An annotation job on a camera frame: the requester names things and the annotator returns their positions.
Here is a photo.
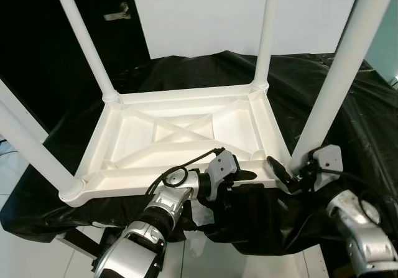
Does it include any black plastic cover sheet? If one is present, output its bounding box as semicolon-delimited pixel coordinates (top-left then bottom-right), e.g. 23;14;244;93
0;49;398;257

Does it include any silver door handle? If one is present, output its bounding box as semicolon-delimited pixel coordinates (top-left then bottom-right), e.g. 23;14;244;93
104;2;132;21

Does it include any teal glass panel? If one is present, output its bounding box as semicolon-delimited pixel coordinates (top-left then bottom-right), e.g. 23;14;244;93
363;0;398;81

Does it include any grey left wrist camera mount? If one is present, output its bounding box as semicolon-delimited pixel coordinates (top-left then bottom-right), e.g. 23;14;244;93
205;149;241;202

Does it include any black door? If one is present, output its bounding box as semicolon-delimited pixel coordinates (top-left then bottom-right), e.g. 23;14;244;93
0;0;152;129

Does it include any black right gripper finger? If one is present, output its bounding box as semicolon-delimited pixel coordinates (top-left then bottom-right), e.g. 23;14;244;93
266;156;294;192

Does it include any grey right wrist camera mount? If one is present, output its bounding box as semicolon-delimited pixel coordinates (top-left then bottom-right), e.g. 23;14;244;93
308;144;343;180

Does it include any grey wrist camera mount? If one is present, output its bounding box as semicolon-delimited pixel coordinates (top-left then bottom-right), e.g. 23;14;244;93
308;144;343;180
205;149;241;202

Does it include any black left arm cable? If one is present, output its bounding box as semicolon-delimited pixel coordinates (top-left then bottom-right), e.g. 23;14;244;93
146;147;226;197

